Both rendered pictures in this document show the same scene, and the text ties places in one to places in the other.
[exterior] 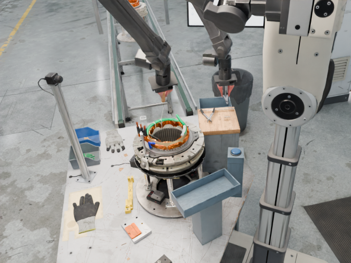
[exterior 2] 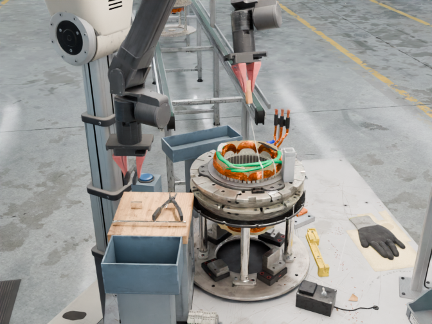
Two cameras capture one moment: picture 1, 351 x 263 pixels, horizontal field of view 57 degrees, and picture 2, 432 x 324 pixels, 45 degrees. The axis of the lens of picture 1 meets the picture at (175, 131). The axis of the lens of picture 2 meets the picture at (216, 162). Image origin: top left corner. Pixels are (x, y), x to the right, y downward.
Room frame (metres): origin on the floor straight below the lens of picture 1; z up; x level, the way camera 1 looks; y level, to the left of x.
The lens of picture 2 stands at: (2.42, -0.08, 1.78)
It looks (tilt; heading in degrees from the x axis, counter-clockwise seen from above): 27 degrees down; 179
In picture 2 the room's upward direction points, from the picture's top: straight up
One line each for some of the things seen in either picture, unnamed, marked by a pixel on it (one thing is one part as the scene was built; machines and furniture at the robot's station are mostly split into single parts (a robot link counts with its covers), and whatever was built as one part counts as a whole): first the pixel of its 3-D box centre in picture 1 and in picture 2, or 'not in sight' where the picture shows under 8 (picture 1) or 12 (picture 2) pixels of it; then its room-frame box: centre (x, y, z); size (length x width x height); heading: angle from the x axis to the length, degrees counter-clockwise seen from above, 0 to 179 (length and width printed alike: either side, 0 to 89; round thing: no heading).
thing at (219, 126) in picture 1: (217, 120); (153, 216); (1.32, -0.21, 1.05); 0.20 x 0.19 x 0.02; 176
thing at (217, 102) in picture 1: (214, 124); (147, 297); (1.47, -0.23, 0.92); 0.17 x 0.11 x 0.28; 86
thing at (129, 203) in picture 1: (129, 193); (317, 249); (1.13, 0.26, 0.80); 0.22 x 0.04 x 0.03; 1
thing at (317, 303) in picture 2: (140, 161); (315, 296); (1.36, 0.21, 0.81); 0.10 x 0.06 x 0.06; 64
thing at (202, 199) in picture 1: (206, 212); (202, 174); (0.86, -0.09, 0.92); 0.25 x 0.11 x 0.28; 114
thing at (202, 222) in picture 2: (198, 169); (202, 224); (1.14, -0.09, 0.91); 0.02 x 0.02 x 0.21
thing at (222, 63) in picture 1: (223, 61); (129, 108); (1.34, -0.25, 1.36); 0.07 x 0.06 x 0.07; 60
